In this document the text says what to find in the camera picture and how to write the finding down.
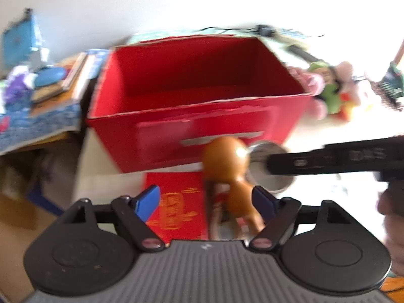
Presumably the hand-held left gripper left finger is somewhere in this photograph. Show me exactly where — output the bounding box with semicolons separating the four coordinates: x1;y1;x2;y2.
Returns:
63;186;166;253

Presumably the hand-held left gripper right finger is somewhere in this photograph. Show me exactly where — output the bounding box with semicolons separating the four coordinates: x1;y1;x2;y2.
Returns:
249;186;348;251

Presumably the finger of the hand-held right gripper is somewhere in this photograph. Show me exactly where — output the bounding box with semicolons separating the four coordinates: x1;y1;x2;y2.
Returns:
267;150;329;176

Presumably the clear tape roll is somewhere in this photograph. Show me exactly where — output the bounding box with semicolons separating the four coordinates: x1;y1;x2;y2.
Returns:
246;141;297;196

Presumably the small red gift box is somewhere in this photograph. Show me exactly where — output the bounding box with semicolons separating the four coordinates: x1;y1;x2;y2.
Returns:
143;172;209;240

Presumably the brown gourd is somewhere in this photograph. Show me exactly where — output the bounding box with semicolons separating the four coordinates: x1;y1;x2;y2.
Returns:
201;136;267;236

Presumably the large red cardboard box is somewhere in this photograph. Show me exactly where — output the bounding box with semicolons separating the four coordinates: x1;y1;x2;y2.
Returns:
86;35;314;174

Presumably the person's right hand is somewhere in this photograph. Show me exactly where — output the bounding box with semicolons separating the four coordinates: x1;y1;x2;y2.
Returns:
377;181;404;277

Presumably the printed bear bed sheet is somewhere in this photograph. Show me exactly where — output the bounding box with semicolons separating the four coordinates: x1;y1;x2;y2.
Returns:
76;27;404;259

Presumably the green plush toy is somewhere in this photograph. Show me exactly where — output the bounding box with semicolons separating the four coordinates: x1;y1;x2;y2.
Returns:
308;61;354;116

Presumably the pink plush toy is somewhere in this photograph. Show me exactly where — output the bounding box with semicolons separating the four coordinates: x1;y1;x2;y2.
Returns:
286;65;329;120

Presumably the dark patterned cloth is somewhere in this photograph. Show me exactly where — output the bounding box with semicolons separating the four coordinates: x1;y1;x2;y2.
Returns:
382;38;404;112

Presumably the black remote control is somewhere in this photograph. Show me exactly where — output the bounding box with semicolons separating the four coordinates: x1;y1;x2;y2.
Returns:
289;45;325;65

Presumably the stack of cardboard boxes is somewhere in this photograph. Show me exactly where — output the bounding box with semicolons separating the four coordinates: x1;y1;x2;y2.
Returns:
0;192;64;303

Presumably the blue checkered cloth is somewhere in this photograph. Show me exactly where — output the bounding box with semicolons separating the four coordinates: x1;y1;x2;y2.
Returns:
0;49;109;155

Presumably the orange cover book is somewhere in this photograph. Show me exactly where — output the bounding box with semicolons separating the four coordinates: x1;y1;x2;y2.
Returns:
32;52;89;103

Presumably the blue glasses case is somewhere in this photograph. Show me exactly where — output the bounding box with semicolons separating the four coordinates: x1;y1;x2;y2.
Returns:
34;67;68;87

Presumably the purple toy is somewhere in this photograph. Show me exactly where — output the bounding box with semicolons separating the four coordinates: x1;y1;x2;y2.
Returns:
5;69;37;105

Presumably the blue bag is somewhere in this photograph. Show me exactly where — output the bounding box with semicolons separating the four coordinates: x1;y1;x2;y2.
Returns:
3;8;45;70

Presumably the black cable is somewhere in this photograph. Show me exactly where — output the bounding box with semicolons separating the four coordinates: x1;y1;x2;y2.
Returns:
192;26;262;36

